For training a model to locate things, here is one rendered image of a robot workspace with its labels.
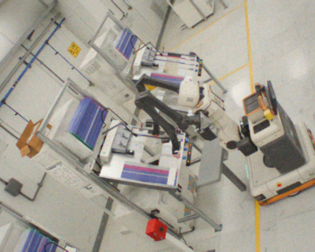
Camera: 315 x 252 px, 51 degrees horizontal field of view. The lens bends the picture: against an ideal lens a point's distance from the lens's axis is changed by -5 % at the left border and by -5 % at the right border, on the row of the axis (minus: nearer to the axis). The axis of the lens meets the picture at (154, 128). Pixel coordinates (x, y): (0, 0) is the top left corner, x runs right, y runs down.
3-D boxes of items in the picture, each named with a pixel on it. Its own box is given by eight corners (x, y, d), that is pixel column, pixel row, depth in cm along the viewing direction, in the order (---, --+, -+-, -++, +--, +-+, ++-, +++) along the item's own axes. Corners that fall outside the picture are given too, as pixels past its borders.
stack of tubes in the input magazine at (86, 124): (107, 112, 348) (88, 94, 336) (92, 149, 313) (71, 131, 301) (99, 117, 355) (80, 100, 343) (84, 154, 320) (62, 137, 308)
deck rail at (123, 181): (176, 190, 312) (176, 186, 308) (176, 192, 311) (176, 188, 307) (100, 178, 320) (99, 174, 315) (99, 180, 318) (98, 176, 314)
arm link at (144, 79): (138, 76, 288) (140, 70, 296) (134, 89, 297) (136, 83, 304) (189, 91, 293) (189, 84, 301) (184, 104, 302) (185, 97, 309)
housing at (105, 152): (121, 130, 366) (120, 120, 356) (108, 166, 332) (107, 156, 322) (113, 128, 367) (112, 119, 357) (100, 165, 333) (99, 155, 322)
